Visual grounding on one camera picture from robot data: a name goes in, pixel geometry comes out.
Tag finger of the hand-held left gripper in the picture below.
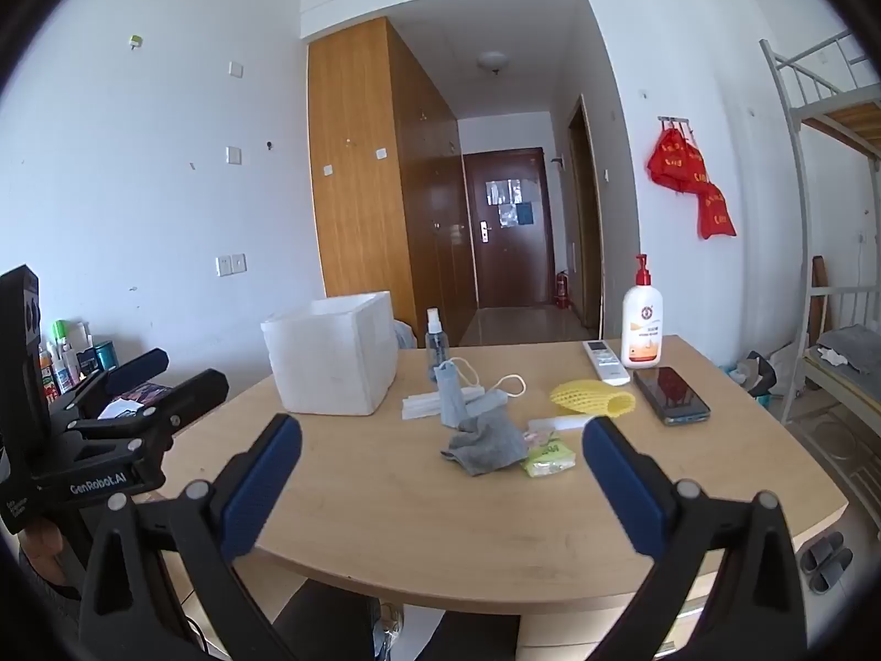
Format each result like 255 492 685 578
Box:
65 369 230 476
50 349 170 422

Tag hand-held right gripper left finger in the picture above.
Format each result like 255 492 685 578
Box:
77 413 304 661

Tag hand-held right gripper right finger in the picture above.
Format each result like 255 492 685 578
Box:
581 416 806 661

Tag yellow foam fruit net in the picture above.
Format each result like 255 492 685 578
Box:
549 378 636 420

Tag white foam box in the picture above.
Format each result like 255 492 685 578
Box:
260 291 400 418

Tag grey sock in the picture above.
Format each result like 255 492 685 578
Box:
440 409 526 478

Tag grey face mask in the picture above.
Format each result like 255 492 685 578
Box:
465 375 527 421
432 358 483 428

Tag white paper packet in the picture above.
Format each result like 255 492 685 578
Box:
402 386 486 422

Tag person's left forearm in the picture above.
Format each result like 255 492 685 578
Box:
14 565 84 644

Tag person's left hand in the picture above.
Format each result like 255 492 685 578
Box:
17 518 87 597

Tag colourful printed booklet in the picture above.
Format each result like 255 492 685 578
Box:
100 386 175 421

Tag group of toiletry bottles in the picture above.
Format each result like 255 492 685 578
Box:
37 320 119 404

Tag green snack packet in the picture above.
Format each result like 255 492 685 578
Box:
523 442 577 480

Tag white foam sheet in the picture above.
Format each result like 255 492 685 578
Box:
529 414 594 432

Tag black smartphone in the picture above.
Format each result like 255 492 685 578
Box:
633 366 712 426

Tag white remote control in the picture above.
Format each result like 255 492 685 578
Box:
582 339 632 387

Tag white pump lotion bottle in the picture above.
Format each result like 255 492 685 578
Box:
621 254 666 369

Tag dark bag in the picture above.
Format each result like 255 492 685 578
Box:
742 351 779 395

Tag grey slipper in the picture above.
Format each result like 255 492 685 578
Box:
798 532 845 572
808 549 855 594

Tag clear blue spray bottle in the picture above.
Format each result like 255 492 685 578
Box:
425 307 448 383

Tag dark brown entrance door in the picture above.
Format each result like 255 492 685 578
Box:
463 147 557 310

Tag grey folded blanket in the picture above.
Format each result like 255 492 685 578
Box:
815 323 881 376

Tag brown side door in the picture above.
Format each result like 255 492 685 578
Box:
568 95 605 335

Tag wooden wardrobe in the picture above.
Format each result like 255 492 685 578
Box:
307 17 477 349

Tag wooden board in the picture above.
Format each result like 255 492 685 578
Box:
812 256 835 346

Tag red cloth bag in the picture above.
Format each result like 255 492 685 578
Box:
645 125 710 194
697 183 737 241

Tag papers on door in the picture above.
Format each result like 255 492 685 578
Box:
487 179 538 228

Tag grey metal bunk bed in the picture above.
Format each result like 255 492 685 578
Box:
759 31 881 428

